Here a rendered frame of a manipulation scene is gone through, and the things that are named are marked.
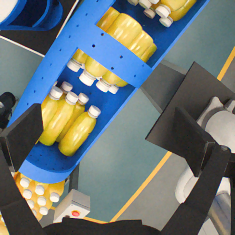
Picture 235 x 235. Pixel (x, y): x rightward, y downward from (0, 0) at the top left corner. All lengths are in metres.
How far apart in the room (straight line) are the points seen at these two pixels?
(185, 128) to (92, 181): 2.14
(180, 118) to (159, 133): 0.62
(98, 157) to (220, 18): 1.91
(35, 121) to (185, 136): 0.13
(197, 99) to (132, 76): 0.39
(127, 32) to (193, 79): 0.38
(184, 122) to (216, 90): 0.67
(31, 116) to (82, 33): 0.32
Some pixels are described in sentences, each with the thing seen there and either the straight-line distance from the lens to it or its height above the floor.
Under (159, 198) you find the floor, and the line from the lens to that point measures 2.69.
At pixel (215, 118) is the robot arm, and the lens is 0.76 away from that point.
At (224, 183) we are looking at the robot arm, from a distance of 0.70.
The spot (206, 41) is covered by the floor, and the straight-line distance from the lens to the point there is 1.97.
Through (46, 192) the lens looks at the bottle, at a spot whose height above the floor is 1.06.
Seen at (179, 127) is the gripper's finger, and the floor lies 1.53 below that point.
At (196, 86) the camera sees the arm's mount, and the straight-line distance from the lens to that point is 0.78.
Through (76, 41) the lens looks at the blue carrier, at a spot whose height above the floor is 1.21.
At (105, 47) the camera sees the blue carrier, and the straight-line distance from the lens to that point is 0.44.
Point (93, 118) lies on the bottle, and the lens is 0.65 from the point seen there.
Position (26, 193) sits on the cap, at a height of 1.11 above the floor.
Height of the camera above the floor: 1.67
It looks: 65 degrees down
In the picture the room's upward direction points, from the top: 165 degrees clockwise
